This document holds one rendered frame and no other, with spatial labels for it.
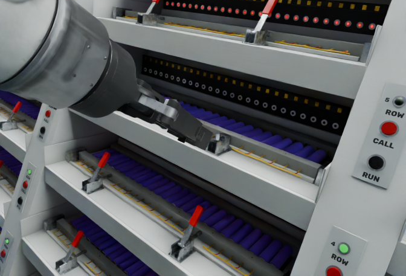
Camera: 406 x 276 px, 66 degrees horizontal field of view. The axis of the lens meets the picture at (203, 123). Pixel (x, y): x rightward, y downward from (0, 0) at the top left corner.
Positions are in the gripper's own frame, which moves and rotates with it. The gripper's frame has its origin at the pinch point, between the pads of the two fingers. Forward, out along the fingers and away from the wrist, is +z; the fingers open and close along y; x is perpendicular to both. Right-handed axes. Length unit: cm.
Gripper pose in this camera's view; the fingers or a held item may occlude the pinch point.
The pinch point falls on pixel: (191, 132)
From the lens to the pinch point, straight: 44.8
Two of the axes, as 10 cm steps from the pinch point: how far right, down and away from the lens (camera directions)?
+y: 7.8, 3.0, -5.6
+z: 4.7, 3.2, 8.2
